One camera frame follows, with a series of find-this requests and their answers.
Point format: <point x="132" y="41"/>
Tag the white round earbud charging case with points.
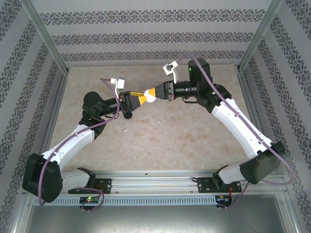
<point x="151" y="99"/>

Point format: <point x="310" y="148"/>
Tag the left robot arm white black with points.
<point x="70" y="142"/>

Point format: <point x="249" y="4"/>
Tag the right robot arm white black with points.
<point x="233" y="123"/>

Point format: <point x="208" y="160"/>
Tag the left circuit board green light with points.
<point x="90" y="199"/>

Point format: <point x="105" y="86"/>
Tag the right small circuit board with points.
<point x="223" y="199"/>

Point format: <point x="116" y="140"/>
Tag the grey metal sheet panel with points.
<point x="155" y="221"/>

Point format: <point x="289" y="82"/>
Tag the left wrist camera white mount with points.
<point x="120" y="83"/>

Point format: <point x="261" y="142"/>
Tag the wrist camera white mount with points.
<point x="120" y="83"/>
<point x="170" y="66"/>

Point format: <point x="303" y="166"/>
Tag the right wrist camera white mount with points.
<point x="170" y="66"/>

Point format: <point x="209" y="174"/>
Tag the aluminium table side rail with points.
<point x="252" y="102"/>
<point x="57" y="102"/>

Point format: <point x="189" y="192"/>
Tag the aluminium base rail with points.
<point x="155" y="184"/>

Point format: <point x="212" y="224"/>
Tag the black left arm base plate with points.
<point x="105" y="185"/>

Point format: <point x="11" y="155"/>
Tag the aluminium frame post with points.
<point x="262" y="34"/>
<point x="43" y="34"/>

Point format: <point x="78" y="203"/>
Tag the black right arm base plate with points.
<point x="204" y="185"/>

